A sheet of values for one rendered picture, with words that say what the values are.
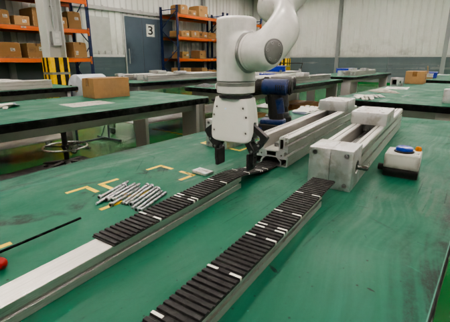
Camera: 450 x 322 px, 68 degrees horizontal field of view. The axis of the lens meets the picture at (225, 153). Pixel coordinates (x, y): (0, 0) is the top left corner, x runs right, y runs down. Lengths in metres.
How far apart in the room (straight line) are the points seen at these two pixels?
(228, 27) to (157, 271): 0.47
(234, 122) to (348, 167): 0.27
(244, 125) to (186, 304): 0.43
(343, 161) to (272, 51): 0.30
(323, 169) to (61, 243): 0.56
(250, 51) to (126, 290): 0.45
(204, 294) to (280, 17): 0.51
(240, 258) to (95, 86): 2.40
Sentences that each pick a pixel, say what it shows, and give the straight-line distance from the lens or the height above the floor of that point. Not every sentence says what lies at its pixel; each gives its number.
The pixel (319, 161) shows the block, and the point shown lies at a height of 0.84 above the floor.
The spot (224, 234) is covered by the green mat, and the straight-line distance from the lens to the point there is 0.59.
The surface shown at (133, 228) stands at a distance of 0.56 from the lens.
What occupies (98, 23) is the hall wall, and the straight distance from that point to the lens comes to 12.77.
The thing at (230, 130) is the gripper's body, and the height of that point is 0.92.
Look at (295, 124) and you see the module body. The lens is 1.16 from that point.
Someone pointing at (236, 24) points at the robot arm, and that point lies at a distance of 0.71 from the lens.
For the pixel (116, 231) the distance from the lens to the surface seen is 0.56.
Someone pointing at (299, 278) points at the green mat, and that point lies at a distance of 0.50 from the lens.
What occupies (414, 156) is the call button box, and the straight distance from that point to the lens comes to 0.95.
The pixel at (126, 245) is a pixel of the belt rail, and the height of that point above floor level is 0.80.
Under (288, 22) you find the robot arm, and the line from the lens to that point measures 0.70.
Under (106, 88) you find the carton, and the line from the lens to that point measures 2.80.
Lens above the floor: 1.07
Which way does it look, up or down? 16 degrees down
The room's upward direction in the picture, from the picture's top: straight up
